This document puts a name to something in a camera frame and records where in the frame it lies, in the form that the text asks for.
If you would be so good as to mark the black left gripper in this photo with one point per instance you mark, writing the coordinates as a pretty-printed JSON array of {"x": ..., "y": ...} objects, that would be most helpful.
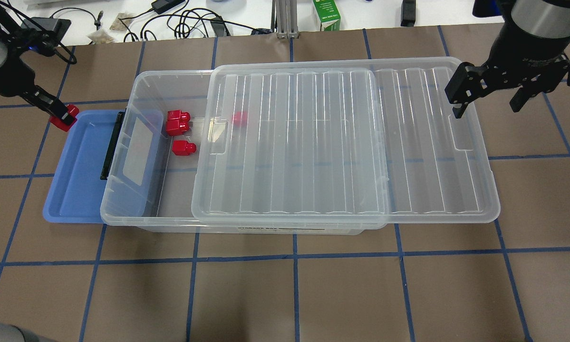
[{"x": 10, "y": 75}]

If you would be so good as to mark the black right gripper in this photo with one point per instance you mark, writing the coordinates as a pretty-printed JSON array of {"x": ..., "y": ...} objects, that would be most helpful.
[{"x": 524, "y": 51}]

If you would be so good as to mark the clear plastic box lid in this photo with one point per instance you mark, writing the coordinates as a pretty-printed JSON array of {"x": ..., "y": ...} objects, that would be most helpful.
[{"x": 437, "y": 165}]

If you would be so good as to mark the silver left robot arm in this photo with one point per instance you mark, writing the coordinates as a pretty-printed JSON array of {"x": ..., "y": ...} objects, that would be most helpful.
[{"x": 17, "y": 79}]

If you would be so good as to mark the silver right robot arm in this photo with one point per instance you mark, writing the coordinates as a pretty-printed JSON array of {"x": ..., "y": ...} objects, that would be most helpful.
[{"x": 543, "y": 18}]

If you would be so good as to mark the clear plastic storage box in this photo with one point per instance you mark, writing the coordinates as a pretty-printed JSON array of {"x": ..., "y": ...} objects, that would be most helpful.
[{"x": 170, "y": 156}]

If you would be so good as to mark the black power adapter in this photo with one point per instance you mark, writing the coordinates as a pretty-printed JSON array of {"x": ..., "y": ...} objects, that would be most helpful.
[{"x": 56, "y": 27}]

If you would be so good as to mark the blue plastic tray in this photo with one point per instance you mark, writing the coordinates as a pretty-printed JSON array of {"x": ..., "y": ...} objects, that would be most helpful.
[{"x": 76, "y": 192}]

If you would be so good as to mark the red block top pair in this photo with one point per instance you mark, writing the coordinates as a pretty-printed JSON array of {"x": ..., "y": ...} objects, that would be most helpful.
[{"x": 177, "y": 122}]

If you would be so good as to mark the green white milk carton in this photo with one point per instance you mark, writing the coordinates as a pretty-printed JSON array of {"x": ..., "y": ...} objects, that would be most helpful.
[{"x": 327, "y": 15}]

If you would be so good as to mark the red block under lid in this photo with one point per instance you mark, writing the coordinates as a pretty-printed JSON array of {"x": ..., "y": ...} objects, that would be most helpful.
[{"x": 239, "y": 118}]

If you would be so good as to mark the black latch handle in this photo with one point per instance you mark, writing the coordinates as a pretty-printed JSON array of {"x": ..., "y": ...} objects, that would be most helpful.
[{"x": 110, "y": 152}]

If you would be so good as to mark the aluminium frame post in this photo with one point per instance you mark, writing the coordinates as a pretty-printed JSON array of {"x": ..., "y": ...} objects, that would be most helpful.
[{"x": 284, "y": 19}]

